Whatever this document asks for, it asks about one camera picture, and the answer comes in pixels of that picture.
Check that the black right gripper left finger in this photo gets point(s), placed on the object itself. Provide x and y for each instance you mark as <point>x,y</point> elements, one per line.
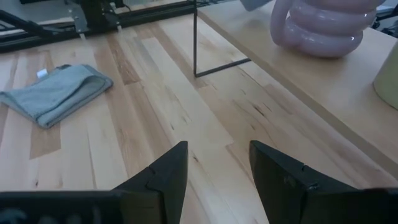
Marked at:
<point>161,193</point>

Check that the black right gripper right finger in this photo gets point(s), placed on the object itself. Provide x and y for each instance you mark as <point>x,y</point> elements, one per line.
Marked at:
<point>289,193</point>

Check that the pale yellow ceramic mug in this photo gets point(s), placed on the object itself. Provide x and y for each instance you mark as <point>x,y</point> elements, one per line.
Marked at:
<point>390,81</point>

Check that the purple ribbed ceramic mug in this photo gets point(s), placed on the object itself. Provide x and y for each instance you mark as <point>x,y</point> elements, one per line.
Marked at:
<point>326,31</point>

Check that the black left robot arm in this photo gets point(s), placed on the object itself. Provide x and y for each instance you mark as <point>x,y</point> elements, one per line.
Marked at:
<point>96,12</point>

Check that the wooden shelf with black legs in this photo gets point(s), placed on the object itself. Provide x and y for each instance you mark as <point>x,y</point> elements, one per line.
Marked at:
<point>311,81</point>

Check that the grey folded cloth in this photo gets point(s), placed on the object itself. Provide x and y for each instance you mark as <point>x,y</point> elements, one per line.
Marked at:
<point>56,93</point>

